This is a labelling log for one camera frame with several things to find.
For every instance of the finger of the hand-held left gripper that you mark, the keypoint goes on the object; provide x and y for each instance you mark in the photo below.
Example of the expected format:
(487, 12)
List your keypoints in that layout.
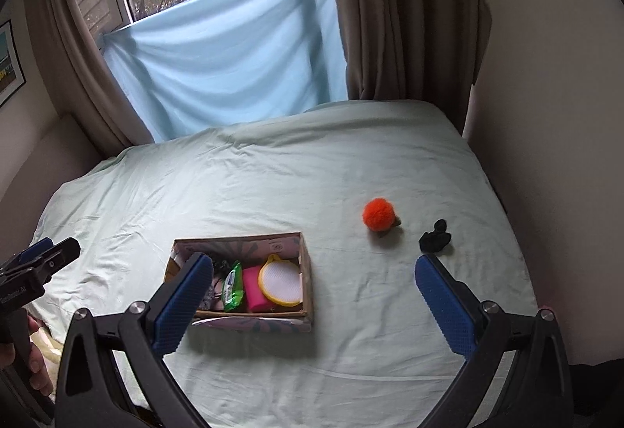
(58, 255)
(36, 248)

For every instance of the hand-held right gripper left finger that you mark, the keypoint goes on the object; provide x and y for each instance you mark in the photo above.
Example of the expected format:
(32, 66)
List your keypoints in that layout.
(183, 306)

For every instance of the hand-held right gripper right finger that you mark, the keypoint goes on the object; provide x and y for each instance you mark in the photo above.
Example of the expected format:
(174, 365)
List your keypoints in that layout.
(443, 306)

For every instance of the pink slippers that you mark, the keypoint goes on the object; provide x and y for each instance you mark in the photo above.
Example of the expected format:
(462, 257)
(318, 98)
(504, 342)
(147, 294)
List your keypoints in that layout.
(213, 296)

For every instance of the green wipes packet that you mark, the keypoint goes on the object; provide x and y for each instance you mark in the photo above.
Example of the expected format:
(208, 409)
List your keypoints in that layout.
(232, 286)

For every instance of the pink pouch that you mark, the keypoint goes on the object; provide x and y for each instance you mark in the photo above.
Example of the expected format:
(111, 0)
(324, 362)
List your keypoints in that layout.
(253, 291)

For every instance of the patterned cardboard box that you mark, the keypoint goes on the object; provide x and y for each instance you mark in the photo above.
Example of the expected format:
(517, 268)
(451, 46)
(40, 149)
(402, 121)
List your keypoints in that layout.
(292, 311)

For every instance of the person's left hand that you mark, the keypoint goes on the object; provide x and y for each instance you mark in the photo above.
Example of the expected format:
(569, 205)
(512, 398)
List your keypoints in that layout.
(39, 364)

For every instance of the black scrunchie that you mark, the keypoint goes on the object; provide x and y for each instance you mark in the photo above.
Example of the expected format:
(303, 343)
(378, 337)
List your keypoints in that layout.
(435, 240)

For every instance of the orange pompom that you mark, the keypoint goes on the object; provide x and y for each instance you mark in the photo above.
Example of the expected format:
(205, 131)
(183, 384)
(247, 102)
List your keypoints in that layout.
(380, 214)

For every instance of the brown curtain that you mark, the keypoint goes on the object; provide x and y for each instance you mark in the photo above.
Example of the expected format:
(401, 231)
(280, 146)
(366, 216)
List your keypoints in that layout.
(87, 67)
(404, 8)

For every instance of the light blue hanging cloth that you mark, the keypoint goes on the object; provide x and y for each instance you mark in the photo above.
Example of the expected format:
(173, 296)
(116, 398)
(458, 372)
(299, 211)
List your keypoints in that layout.
(219, 57)

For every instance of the framed wall picture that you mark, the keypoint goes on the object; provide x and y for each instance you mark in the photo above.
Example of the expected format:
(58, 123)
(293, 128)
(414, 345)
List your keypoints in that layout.
(9, 64)

